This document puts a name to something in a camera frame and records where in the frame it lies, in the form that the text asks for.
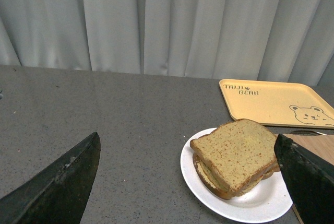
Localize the bread slice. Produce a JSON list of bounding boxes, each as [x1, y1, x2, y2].
[[193, 153, 263, 199], [190, 119, 278, 194], [262, 164, 280, 180]]

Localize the white round plate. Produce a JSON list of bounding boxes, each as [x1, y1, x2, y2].
[[180, 128, 292, 223]]

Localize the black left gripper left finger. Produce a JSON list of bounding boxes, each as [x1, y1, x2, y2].
[[1, 132, 101, 223]]

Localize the grey curtain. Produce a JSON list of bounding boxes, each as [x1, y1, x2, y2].
[[1, 0, 333, 86]]

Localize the bamboo cutting board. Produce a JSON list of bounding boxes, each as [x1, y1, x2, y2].
[[281, 133, 334, 224]]

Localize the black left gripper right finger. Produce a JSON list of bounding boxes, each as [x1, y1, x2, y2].
[[273, 133, 334, 224]]

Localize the yellow bear tray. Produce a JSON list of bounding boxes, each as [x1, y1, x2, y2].
[[219, 79, 333, 129]]

